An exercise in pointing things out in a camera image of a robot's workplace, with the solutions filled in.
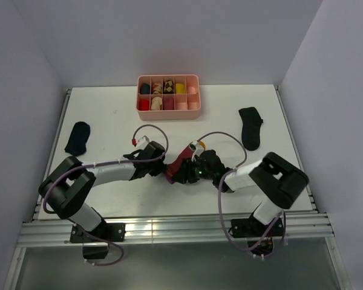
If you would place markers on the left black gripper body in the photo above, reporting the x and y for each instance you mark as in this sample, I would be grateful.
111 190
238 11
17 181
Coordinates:
155 168

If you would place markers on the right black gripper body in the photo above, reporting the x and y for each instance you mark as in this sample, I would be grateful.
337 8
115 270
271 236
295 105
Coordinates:
196 171

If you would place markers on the maroon purple striped sock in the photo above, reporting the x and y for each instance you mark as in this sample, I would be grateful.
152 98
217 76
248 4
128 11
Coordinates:
180 161

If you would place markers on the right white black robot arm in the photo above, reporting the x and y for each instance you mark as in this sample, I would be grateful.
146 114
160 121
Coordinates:
278 179

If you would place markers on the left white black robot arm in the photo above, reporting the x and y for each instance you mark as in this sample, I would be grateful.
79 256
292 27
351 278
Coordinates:
67 187

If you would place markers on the red rolled sock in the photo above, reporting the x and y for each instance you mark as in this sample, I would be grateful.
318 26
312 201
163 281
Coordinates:
144 105

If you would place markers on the beige patterned rolled sock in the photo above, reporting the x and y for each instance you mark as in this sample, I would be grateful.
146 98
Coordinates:
156 104

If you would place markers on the maroon rolled sock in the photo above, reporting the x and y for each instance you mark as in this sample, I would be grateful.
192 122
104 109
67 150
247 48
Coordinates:
168 103

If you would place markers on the pink divided organizer box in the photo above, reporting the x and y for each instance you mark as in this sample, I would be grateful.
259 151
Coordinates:
186 106

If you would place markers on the dark navy rolled sock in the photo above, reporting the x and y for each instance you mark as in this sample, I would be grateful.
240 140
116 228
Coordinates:
145 88

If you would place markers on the brown cream patterned rolled sock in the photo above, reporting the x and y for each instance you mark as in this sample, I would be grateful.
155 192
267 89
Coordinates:
157 88

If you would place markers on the black sock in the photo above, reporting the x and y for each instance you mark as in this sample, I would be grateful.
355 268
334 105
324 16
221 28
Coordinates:
251 126

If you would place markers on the brown checkered rolled sock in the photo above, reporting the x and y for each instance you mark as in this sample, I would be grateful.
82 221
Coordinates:
168 87

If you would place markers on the yellow rolled sock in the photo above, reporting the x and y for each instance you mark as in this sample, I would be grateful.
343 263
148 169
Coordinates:
180 88

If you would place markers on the dark navy ankle sock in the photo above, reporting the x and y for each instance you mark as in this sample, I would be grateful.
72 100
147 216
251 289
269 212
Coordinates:
80 133

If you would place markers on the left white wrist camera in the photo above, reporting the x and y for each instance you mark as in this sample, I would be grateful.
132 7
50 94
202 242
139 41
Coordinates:
140 143

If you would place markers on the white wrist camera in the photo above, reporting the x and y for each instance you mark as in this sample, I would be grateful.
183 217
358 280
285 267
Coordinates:
140 143
196 149

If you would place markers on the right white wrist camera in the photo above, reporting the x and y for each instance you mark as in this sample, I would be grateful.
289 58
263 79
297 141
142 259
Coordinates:
196 149

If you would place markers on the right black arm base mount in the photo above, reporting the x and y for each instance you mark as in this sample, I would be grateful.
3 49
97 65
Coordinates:
251 227

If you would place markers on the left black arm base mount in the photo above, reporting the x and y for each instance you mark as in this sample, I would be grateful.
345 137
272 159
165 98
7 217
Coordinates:
97 244

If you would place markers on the aluminium frame rail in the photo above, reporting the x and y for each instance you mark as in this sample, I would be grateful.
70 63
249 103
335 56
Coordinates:
181 229

